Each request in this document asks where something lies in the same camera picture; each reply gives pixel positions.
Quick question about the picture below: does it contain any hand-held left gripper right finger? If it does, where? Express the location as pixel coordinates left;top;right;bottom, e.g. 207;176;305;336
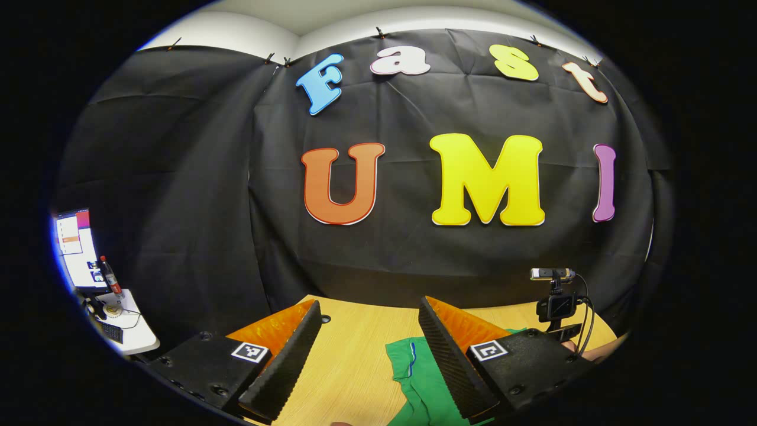
418;296;595;424

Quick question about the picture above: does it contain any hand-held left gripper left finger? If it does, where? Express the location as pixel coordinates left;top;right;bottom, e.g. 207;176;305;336
148;299;323;424

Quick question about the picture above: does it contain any green T-shirt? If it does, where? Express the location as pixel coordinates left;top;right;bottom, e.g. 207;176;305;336
386;328;527;426

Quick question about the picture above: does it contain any black backdrop cloth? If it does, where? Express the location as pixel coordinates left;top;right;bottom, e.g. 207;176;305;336
53;28;675;356

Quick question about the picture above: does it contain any white side table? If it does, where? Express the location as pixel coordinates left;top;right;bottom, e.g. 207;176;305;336
83;289;160;356

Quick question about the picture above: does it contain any black keyboard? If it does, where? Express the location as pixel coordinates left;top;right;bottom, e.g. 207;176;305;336
98;319;125;345

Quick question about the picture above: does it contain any red drink bottle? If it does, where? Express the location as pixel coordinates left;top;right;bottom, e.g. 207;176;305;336
99;256;123;296

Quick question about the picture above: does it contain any computer monitor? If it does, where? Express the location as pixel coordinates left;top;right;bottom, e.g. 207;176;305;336
54;208;108;291

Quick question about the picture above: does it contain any row of black cloth clips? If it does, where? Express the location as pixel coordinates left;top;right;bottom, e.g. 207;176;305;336
167;27;601;66

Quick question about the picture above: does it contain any black cable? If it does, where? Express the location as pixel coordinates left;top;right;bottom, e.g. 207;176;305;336
569;272;596;357

